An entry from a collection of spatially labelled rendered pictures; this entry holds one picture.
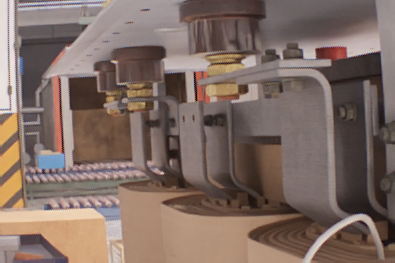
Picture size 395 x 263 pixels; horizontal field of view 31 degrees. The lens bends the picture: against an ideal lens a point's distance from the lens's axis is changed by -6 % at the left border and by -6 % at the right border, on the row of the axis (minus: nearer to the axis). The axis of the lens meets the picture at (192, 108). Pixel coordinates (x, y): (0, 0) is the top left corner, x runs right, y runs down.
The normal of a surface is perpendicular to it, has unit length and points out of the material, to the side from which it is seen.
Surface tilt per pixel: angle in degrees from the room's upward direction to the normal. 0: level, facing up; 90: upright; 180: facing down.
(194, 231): 90
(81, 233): 90
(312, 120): 90
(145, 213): 90
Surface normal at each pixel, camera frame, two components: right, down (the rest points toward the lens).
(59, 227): 0.26, -0.04
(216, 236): -0.62, 0.02
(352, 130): -0.96, 0.05
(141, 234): -0.82, 0.04
